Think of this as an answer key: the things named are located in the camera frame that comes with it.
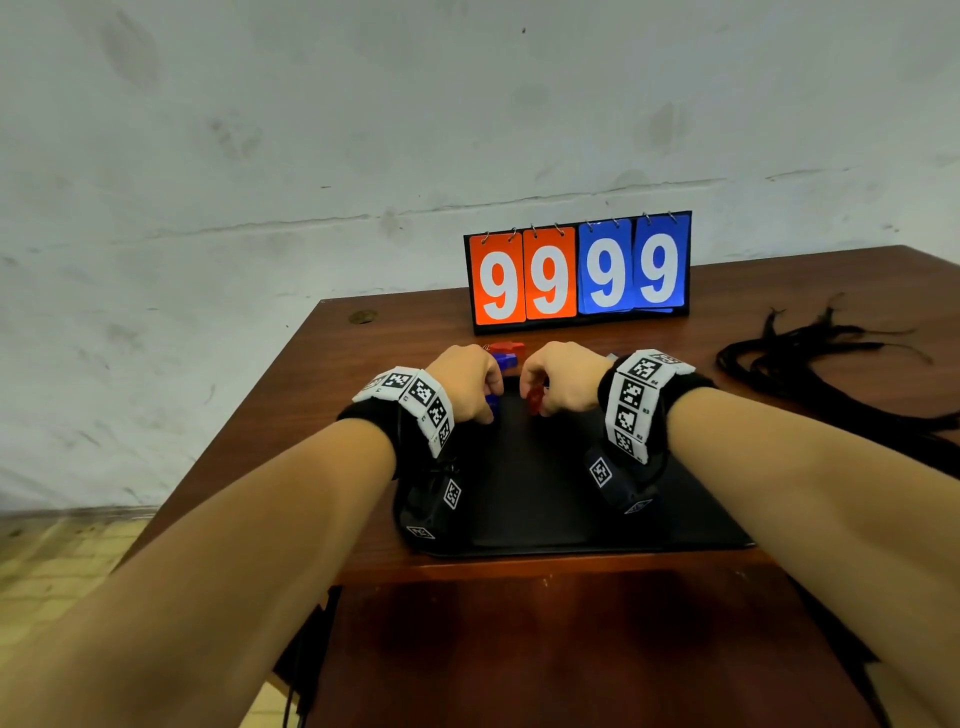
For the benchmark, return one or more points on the person's left hand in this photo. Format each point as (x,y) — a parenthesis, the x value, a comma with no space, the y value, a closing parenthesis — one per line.
(465,379)

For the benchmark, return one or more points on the person's right hand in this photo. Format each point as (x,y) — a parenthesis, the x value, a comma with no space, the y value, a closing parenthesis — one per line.
(570,375)

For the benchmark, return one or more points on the black plastic tray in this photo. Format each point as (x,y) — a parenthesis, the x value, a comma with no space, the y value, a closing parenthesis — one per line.
(525,487)

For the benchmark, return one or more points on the person's right forearm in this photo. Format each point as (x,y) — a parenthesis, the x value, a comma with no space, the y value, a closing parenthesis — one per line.
(825,517)

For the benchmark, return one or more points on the person's left forearm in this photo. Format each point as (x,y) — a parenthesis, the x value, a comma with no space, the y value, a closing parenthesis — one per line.
(187,592)

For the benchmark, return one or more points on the black white marker wristband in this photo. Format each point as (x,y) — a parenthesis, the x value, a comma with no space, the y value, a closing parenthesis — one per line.
(634,401)
(420,397)

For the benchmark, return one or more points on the orange blue flip scoreboard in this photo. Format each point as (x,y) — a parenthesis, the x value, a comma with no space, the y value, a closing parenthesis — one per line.
(577,274)

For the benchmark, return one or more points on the brown wooden desk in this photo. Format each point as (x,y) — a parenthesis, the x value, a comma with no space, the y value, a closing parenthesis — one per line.
(337,367)

